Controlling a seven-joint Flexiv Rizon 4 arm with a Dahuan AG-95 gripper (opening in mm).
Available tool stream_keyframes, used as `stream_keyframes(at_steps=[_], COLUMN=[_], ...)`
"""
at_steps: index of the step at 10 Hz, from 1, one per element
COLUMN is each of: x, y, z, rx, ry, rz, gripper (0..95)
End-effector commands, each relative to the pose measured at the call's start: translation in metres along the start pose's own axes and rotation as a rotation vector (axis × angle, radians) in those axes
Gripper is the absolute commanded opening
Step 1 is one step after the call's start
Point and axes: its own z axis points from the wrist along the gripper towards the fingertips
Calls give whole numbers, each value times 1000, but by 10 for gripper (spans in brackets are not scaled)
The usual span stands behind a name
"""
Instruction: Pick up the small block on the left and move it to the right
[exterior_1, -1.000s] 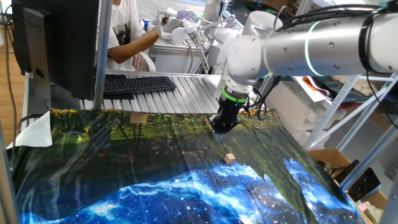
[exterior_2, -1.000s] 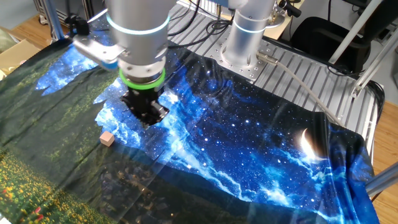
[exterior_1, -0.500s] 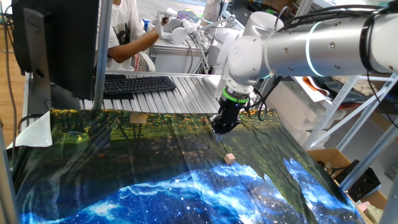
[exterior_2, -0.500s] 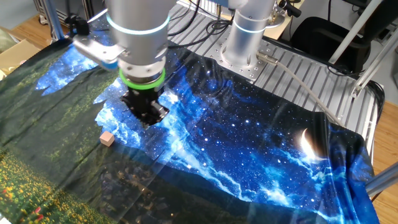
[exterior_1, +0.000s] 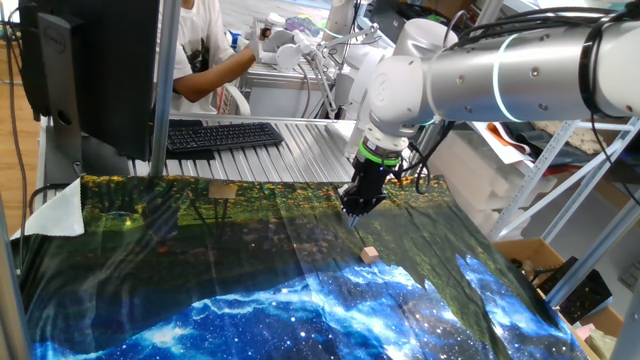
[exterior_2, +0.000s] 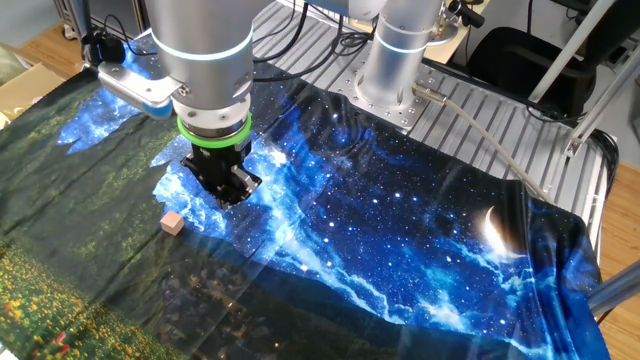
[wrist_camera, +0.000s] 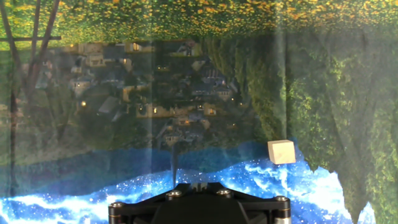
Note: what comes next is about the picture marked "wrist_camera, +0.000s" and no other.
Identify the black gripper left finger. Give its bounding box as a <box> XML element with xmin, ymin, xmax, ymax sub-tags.
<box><xmin>108</xmin><ymin>182</ymin><xmax>200</xmax><ymax>224</ymax></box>

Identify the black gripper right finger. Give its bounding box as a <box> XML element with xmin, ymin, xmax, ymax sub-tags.
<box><xmin>198</xmin><ymin>182</ymin><xmax>292</xmax><ymax>224</ymax></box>

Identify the galaxy and landscape printed cloth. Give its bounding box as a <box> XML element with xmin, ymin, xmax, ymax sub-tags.
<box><xmin>0</xmin><ymin>0</ymin><xmax>398</xmax><ymax>224</ymax></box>

